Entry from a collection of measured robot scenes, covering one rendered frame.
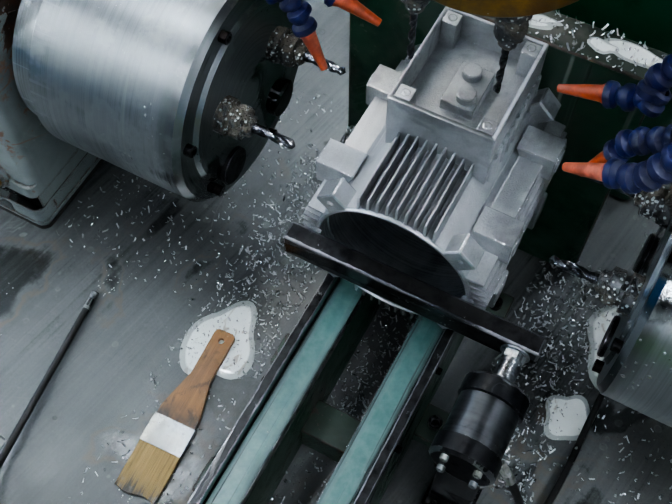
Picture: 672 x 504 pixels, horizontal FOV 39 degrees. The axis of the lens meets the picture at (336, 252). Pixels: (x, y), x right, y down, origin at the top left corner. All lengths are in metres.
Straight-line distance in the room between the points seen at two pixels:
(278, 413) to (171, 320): 0.24
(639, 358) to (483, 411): 0.13
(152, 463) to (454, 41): 0.53
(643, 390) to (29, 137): 0.68
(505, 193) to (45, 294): 0.56
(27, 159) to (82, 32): 0.24
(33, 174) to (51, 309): 0.16
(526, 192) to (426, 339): 0.19
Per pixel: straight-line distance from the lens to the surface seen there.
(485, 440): 0.79
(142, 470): 1.03
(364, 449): 0.90
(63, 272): 1.16
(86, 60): 0.90
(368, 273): 0.85
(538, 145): 0.89
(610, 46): 0.88
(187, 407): 1.05
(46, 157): 1.12
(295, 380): 0.93
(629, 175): 0.69
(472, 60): 0.88
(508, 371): 0.83
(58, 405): 1.09
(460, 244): 0.80
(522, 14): 0.66
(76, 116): 0.93
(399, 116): 0.82
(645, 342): 0.78
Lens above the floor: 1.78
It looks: 61 degrees down
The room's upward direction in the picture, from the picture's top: straight up
